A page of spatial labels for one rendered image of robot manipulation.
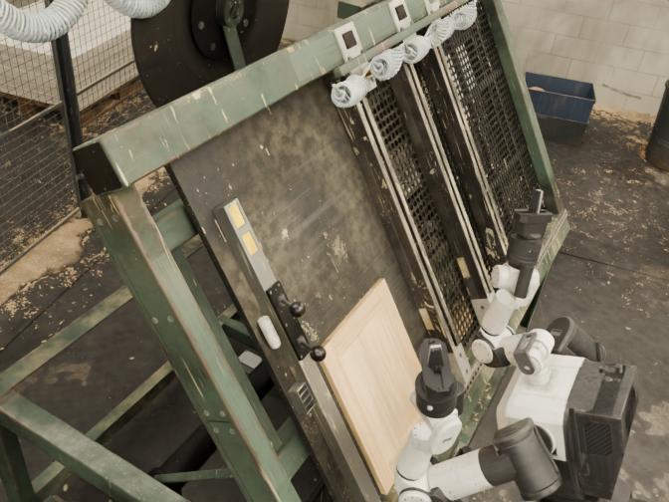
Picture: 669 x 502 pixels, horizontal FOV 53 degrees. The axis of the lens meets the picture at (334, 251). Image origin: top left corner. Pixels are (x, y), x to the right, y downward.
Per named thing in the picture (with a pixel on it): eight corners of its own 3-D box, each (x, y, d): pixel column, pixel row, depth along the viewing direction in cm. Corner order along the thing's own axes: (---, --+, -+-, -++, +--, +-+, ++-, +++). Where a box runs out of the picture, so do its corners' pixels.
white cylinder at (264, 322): (254, 322, 158) (268, 350, 161) (263, 321, 156) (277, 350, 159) (262, 315, 160) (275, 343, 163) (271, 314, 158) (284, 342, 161)
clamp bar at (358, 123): (445, 387, 223) (513, 388, 208) (305, 42, 185) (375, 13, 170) (456, 370, 230) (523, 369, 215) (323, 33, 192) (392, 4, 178)
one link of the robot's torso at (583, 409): (649, 442, 180) (640, 332, 166) (625, 543, 156) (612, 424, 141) (539, 424, 197) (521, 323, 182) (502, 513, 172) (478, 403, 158)
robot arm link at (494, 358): (508, 359, 213) (563, 351, 194) (482, 376, 205) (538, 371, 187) (493, 325, 213) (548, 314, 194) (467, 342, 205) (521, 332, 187)
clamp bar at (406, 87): (479, 331, 247) (542, 328, 232) (360, 14, 209) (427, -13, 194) (488, 316, 254) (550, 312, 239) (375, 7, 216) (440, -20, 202)
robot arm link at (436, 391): (414, 393, 130) (416, 423, 139) (464, 388, 129) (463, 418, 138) (406, 340, 138) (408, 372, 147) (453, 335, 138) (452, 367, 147)
